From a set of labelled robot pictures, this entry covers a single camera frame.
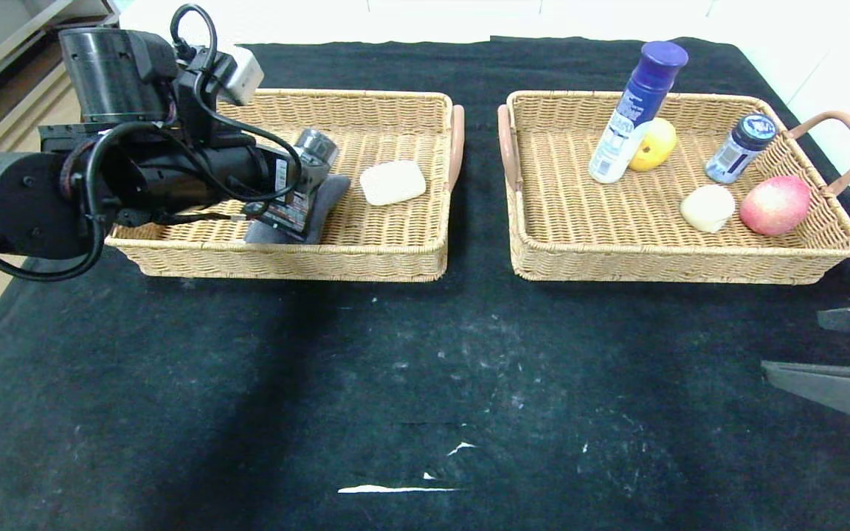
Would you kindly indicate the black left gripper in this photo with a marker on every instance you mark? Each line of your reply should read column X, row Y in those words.
column 282, row 185

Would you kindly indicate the black squeeze tube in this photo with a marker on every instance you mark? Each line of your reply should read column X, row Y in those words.
column 307, row 199

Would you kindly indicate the grey cloth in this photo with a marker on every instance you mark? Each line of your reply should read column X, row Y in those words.
column 333, row 195

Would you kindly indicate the pale cream bun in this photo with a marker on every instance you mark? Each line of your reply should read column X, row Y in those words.
column 707, row 208

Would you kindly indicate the yellow pear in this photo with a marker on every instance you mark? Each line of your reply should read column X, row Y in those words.
column 657, row 144

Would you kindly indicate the blue cap spray can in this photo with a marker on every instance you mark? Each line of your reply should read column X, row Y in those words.
column 620, row 147

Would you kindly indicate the wicker basket holding soap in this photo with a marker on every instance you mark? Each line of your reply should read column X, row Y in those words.
column 395, row 236

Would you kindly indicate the wicker basket holding apple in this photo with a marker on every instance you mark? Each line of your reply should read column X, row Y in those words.
column 602, row 214

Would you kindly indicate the white soap bar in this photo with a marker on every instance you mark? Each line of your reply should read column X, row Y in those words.
column 393, row 183

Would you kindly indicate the red apple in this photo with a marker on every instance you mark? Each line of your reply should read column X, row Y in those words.
column 774, row 205

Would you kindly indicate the small dark cap bottle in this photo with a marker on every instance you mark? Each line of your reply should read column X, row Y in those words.
column 735, row 151

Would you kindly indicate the black table cloth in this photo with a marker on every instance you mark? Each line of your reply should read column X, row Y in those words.
column 469, row 66

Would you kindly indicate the small white paper scrap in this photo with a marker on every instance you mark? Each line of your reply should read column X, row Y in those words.
column 460, row 448

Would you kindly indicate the white paper strip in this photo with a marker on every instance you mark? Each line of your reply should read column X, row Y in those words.
column 381, row 488

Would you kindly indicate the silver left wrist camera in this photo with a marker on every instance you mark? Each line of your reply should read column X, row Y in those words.
column 242, row 77

